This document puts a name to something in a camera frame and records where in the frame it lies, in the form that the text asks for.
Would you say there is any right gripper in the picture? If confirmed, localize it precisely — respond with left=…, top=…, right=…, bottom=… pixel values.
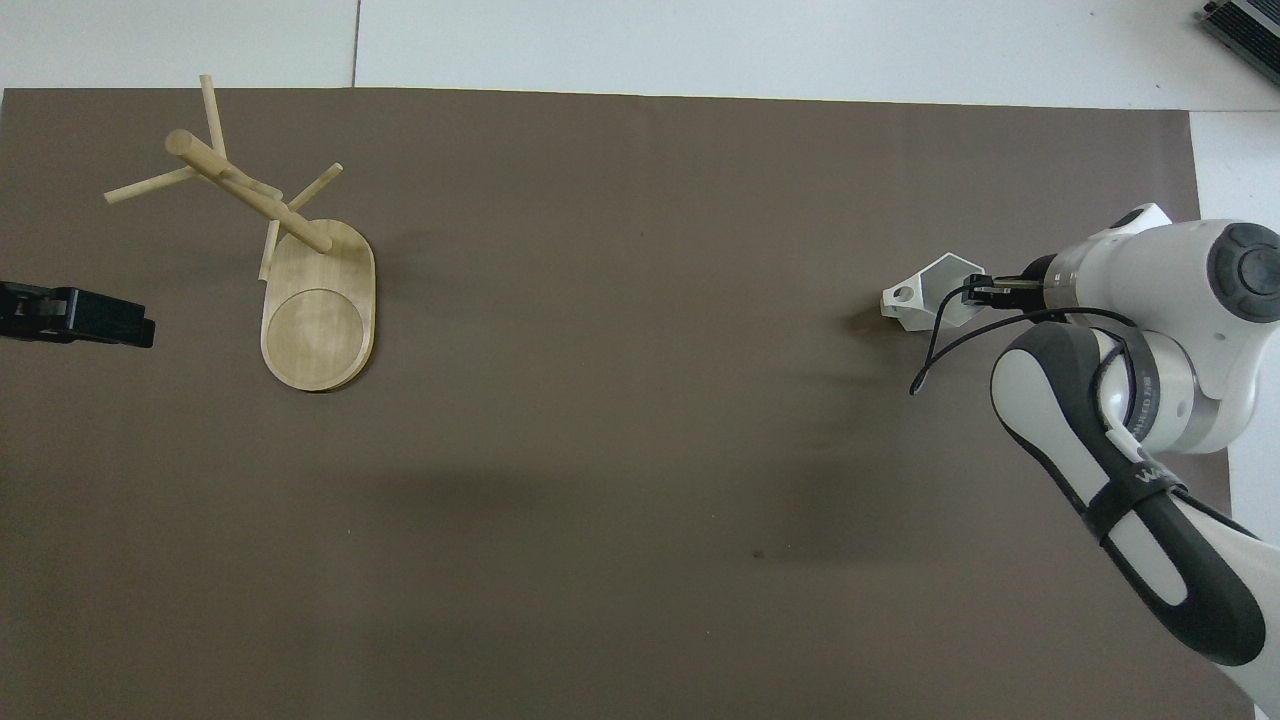
left=988, top=254, right=1057, bottom=306

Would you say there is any black stand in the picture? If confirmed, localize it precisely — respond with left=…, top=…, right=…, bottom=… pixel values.
left=1197, top=0, right=1280, bottom=59

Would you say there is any wooden cup rack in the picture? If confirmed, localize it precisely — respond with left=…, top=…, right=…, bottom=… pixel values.
left=103, top=74, right=377, bottom=393

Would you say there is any black cable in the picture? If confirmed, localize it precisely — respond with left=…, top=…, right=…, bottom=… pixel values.
left=908, top=278, right=1149, bottom=397

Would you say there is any white faceted cup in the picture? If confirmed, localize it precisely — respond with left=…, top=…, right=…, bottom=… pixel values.
left=880, top=254, right=988, bottom=332

